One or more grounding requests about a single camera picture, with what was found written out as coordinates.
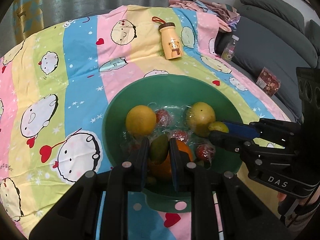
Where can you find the small yellow-green lime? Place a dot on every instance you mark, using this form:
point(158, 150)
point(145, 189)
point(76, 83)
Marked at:
point(218, 126)

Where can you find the yellow-green pear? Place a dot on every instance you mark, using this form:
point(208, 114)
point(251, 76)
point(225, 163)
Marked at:
point(198, 118)

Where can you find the plastic-wrapped red fruits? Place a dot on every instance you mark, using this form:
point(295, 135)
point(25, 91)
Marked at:
point(186, 139)

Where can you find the grey sofa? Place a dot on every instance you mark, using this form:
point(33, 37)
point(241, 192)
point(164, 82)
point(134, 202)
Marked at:
point(273, 35)

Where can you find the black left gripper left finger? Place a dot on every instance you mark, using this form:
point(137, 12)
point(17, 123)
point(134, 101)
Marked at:
point(96, 205)

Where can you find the clear plastic bottle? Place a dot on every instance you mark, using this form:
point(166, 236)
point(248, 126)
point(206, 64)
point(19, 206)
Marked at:
point(229, 50)

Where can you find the pile of folded clothes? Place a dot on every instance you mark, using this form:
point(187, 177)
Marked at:
point(227, 15)

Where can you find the person's right hand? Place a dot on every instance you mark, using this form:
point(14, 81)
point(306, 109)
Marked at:
point(281, 197)

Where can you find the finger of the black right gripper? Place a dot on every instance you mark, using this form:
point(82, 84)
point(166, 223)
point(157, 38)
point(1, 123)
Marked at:
point(242, 130)
point(231, 143)

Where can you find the large yellow lemon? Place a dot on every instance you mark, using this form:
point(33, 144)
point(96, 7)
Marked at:
point(140, 121)

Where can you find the gold patterned curtain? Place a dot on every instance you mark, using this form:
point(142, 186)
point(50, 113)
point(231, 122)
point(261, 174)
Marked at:
point(28, 18)

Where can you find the colourful striped cartoon bedsheet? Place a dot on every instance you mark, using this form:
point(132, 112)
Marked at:
point(61, 80)

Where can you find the green plastic basin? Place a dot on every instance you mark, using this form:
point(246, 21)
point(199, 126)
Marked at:
point(175, 94)

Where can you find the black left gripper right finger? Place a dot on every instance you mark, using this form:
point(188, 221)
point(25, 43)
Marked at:
point(222, 206)

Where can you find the red patterned box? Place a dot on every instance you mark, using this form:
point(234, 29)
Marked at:
point(268, 82)

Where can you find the small green lime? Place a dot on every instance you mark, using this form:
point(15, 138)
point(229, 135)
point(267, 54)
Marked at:
point(159, 149)

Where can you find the yellow bear thermos bottle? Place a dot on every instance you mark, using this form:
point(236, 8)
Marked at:
point(170, 41)

